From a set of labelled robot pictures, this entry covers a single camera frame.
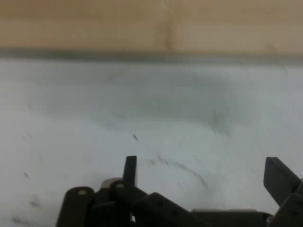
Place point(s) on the bamboo cutting board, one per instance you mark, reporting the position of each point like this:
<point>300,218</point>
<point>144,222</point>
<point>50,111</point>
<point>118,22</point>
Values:
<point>94,23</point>

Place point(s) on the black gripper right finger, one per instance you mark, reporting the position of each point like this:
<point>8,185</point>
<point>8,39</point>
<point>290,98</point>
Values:
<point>281,179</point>

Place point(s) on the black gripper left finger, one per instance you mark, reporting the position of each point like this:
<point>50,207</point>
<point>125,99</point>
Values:
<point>113,205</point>

